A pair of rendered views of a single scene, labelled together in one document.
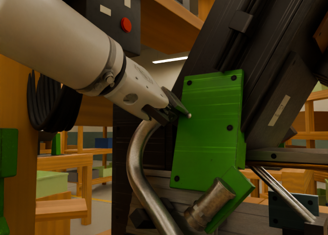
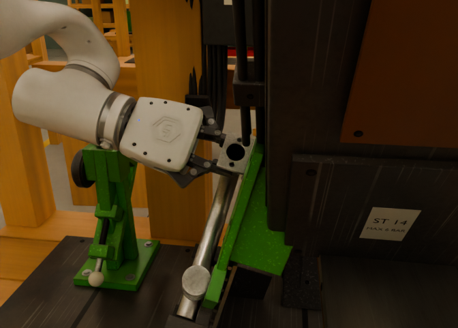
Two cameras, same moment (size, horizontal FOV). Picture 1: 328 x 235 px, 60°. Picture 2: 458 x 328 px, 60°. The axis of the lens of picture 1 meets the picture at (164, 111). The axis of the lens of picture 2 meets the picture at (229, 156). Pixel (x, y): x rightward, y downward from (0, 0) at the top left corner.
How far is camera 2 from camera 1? 0.62 m
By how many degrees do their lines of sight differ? 68
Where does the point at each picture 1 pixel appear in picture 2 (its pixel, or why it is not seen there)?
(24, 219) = (195, 198)
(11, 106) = not seen: hidden behind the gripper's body
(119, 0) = not seen: outside the picture
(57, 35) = (49, 123)
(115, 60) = (104, 132)
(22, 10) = (22, 113)
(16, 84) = (178, 86)
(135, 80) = (129, 147)
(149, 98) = (150, 163)
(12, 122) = not seen: hidden behind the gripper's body
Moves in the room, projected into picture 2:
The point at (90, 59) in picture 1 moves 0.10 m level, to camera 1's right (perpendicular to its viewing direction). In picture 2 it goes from (81, 134) to (92, 159)
